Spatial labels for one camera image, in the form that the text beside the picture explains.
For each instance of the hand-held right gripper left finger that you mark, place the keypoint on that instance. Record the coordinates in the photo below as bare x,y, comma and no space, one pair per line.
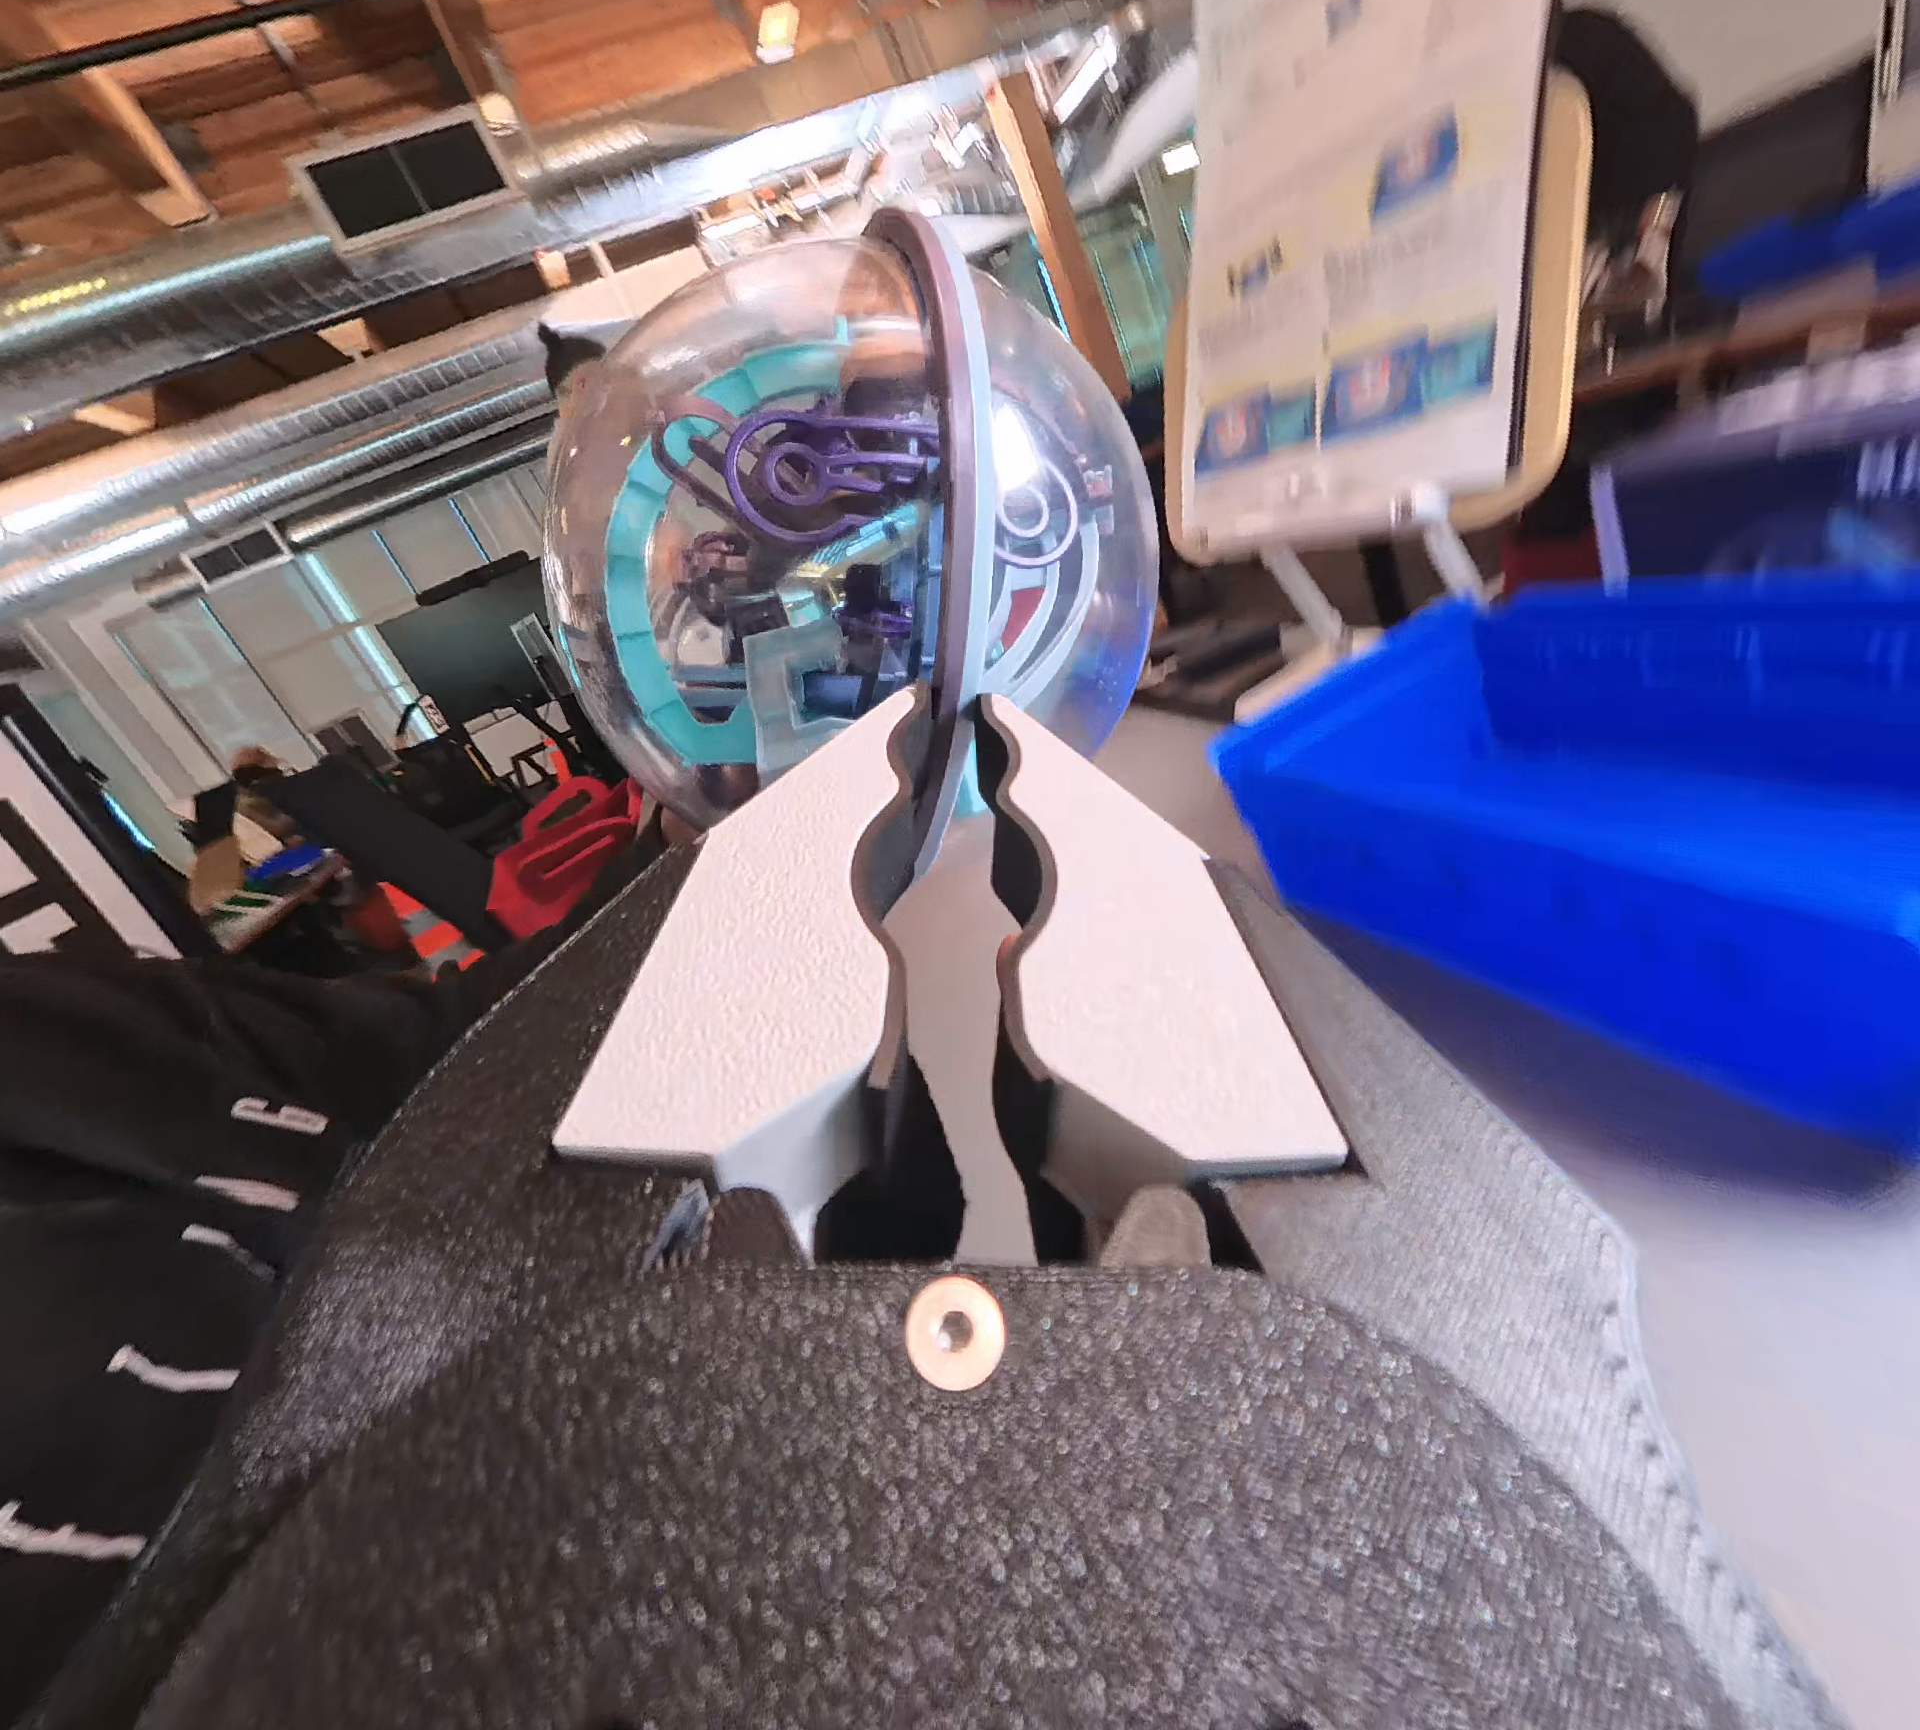
768,997

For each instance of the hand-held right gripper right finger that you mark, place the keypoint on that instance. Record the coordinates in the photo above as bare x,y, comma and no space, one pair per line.
1172,1011

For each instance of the clear maze ball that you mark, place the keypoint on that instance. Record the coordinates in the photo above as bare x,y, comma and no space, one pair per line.
782,532

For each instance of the blue plastic bin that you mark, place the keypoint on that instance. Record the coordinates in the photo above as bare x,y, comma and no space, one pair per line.
1622,830

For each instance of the person in black jacket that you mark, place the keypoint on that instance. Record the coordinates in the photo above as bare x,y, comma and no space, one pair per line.
179,1252

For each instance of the instruction sheet clipboard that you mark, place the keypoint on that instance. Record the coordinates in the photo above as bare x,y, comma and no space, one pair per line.
1364,172

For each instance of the ceiling air vent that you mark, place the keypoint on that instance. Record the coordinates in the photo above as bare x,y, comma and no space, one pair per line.
404,177

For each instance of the silver ventilation duct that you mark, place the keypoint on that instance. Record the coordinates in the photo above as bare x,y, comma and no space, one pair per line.
359,293

